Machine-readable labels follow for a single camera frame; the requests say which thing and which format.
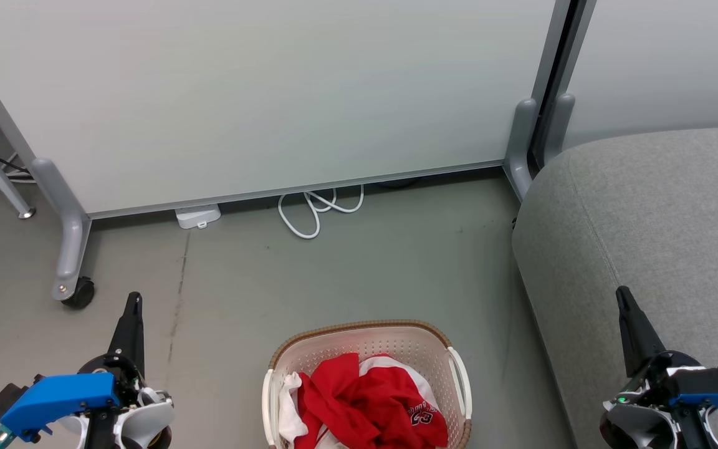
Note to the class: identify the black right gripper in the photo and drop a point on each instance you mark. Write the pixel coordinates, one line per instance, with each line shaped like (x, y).
(661, 374)

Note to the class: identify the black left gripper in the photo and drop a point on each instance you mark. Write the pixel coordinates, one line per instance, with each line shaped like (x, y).
(123, 377)

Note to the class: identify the white garment red striped trim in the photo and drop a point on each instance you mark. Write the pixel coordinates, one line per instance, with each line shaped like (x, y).
(321, 399)

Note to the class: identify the red jersey with number print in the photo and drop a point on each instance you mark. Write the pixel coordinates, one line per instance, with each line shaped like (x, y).
(396, 405)

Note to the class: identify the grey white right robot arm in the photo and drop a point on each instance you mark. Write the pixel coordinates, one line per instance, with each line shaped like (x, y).
(633, 425)

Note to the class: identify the grey fabric sofa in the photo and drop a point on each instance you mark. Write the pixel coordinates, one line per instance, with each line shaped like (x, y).
(646, 218)

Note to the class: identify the black caster wheel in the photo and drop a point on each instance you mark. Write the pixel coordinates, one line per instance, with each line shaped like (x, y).
(80, 293)

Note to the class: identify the white power adapter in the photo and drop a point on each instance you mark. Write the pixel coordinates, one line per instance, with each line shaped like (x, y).
(197, 216)

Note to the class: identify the cream plastic laundry basket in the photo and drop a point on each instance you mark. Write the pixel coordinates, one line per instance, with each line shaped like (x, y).
(365, 340)

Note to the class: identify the blue left camera bracket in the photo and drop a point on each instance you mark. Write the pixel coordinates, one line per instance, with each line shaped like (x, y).
(60, 396)

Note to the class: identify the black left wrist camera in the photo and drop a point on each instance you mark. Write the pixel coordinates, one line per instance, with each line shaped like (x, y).
(7, 398)

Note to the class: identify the wide white partition grey frame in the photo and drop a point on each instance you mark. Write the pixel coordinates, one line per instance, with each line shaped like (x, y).
(272, 93)

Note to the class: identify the narrow white partition grey frame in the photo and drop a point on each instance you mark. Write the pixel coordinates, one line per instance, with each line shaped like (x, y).
(664, 62)

